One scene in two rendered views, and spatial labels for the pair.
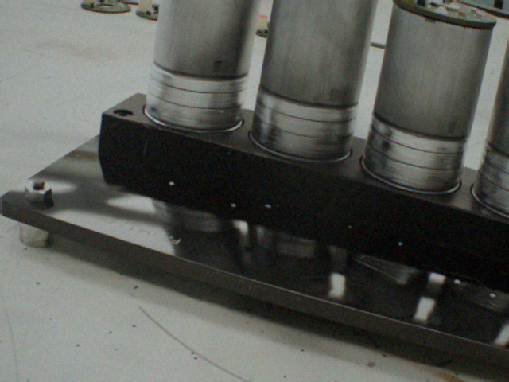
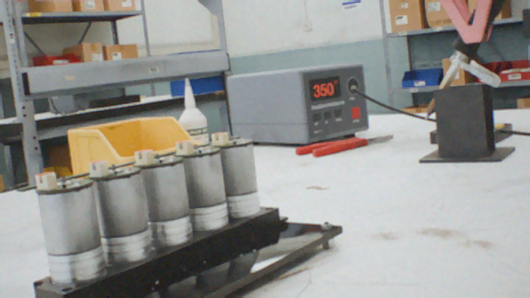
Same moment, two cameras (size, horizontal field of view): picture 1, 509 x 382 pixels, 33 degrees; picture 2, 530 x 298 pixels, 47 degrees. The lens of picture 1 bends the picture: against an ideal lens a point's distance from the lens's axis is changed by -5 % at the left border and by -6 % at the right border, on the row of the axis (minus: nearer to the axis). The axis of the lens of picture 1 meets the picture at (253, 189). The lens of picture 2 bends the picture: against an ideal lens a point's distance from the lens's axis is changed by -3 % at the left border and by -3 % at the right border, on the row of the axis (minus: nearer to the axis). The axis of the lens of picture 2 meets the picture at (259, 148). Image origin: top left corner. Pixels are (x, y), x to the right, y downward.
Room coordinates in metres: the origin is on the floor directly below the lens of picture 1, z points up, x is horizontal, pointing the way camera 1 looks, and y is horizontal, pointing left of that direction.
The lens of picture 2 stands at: (0.03, 0.22, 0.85)
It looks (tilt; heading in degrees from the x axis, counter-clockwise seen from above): 7 degrees down; 294
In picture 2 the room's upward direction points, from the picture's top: 7 degrees counter-clockwise
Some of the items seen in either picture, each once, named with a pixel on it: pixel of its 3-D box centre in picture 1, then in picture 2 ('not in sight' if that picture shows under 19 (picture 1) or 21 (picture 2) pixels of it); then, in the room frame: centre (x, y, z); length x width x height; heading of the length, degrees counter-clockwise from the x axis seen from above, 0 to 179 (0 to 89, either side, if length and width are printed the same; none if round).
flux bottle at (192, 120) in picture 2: not in sight; (192, 119); (0.41, -0.43, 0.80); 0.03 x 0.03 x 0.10
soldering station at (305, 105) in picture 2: not in sight; (297, 104); (0.32, -0.56, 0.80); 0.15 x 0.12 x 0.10; 152
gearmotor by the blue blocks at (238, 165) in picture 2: not in sight; (236, 185); (0.18, -0.09, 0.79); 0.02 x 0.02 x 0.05
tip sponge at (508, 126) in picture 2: not in sight; (470, 132); (0.09, -0.48, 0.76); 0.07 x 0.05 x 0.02; 164
